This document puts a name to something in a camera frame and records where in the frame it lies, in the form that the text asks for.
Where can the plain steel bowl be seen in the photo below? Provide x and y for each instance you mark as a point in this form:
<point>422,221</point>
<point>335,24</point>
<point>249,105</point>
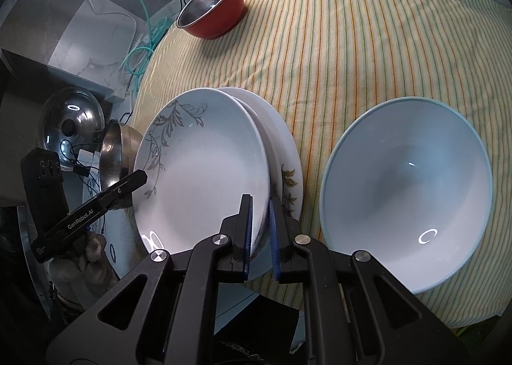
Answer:
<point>120,149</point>

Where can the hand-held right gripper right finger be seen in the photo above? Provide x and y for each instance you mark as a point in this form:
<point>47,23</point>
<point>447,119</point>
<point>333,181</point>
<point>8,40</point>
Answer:
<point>276,237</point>

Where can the white charger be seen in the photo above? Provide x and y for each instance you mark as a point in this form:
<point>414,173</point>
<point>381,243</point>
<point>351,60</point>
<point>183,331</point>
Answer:
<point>85,159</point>

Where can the steel pot lid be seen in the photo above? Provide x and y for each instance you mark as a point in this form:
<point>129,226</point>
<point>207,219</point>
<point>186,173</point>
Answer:
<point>80,109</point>

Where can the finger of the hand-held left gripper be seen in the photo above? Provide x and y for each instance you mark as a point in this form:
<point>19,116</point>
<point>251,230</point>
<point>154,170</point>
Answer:
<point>128,183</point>

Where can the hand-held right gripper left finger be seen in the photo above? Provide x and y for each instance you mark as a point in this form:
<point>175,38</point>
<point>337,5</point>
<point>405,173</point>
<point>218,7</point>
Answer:
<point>248,229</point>

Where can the yellow striped cloth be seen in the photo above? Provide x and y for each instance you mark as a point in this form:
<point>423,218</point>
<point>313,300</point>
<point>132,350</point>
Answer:
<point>340,49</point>

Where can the person's left hand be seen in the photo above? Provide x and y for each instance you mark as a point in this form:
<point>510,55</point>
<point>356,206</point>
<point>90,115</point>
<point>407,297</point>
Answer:
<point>94,251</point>

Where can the red steel bowl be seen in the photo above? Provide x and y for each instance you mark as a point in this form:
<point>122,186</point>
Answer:
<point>216,25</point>

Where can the large pink floral plate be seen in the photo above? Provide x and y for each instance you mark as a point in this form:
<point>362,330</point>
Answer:
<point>280,141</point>

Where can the white plate with leaf print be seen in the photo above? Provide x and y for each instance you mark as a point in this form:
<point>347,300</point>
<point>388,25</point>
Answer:
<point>200,173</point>

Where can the light blue bowl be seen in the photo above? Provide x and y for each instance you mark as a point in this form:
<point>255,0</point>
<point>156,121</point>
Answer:
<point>400,189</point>

